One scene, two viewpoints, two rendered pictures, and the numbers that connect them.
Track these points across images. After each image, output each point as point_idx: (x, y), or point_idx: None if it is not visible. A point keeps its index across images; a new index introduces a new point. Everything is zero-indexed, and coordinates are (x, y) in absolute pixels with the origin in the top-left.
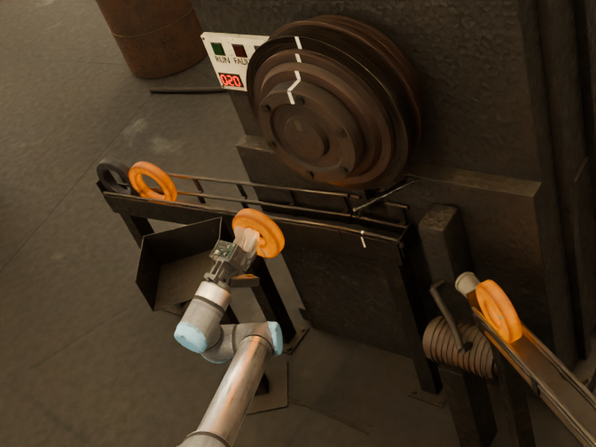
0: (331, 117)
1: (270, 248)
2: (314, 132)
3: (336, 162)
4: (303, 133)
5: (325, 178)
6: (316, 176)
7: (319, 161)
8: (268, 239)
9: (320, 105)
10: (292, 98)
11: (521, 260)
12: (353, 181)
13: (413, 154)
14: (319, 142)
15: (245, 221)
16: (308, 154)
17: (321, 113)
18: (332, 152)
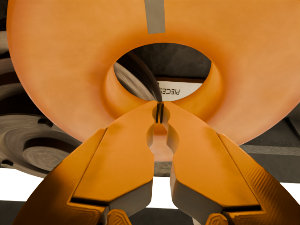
0: (23, 171)
1: (72, 43)
2: (38, 166)
3: (9, 131)
4: (52, 165)
5: (14, 119)
6: (34, 120)
7: (35, 131)
8: (75, 105)
9: (36, 176)
10: None
11: None
12: (2, 64)
13: (2, 4)
14: (29, 160)
15: (168, 152)
16: (45, 150)
17: (35, 172)
18: (18, 141)
